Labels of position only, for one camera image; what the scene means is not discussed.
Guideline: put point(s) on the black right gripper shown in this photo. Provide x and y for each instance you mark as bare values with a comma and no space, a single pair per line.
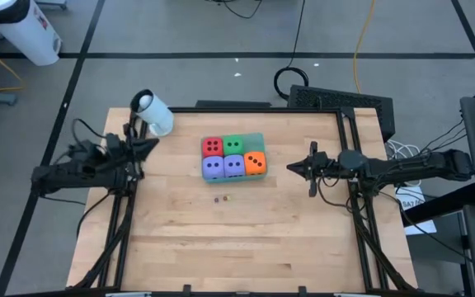
328,165

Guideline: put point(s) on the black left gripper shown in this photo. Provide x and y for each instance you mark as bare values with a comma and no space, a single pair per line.
120,150

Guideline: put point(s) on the large orange foam die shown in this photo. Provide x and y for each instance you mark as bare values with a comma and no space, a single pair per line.
255,163

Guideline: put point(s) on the large red foam die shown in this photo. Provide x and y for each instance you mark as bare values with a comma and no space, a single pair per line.
213,147

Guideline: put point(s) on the large purple foam die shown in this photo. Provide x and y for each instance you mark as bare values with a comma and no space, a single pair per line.
234,168
213,170

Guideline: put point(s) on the large green foam die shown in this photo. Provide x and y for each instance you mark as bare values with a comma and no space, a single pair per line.
233,145

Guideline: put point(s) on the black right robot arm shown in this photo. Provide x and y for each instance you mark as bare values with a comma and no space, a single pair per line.
419,167

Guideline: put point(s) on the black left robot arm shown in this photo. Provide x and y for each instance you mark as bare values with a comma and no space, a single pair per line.
76,177

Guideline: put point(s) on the white cylindrical lamp on stand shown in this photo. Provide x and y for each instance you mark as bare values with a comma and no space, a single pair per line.
157,113

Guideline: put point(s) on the teal translucent plastic bin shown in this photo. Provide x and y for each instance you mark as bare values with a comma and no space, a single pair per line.
255,142

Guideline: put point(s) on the white paper sheet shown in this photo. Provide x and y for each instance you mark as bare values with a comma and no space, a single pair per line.
417,206

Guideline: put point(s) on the white trash bin black bag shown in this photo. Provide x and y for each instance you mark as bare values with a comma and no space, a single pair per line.
23,33

